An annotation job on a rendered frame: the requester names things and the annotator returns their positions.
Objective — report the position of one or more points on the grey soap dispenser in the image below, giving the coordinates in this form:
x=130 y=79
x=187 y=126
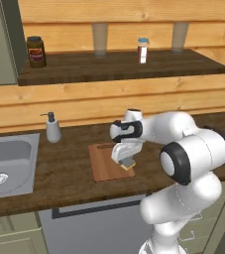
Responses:
x=53 y=129

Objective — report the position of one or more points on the grey dishwasher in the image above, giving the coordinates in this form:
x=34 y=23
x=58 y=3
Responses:
x=94 y=231

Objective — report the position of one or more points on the steel sink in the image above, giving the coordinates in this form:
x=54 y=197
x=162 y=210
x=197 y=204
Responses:
x=8 y=162

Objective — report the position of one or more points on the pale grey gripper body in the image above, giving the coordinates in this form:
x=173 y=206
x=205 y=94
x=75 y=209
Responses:
x=125 y=150

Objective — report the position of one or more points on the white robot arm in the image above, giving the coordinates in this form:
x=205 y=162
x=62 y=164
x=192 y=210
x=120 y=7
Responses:
x=196 y=155

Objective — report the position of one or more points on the grey-green wall cupboard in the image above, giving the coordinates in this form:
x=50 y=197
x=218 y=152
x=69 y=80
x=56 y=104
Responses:
x=0 y=43

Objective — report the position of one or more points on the beige shelf bracket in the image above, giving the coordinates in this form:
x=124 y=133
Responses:
x=179 y=36
x=99 y=38

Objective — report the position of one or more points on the spice bottle with blue lid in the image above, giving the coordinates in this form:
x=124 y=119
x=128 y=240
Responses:
x=143 y=51

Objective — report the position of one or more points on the yellow sponge with grey top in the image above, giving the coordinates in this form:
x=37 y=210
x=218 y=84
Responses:
x=129 y=164

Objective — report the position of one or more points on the dark wooden shelf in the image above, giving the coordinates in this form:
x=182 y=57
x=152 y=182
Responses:
x=117 y=67

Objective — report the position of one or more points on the grey-green drawer unit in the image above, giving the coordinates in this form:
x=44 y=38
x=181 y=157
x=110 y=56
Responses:
x=213 y=215

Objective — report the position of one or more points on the wooden cutting board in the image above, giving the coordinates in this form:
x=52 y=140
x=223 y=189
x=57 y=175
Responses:
x=104 y=165

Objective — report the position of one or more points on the grey-green base cupboard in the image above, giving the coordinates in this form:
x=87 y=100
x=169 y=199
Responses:
x=11 y=236

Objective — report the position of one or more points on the brown jar with dark lid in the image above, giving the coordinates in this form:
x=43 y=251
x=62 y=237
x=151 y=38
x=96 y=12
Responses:
x=36 y=53

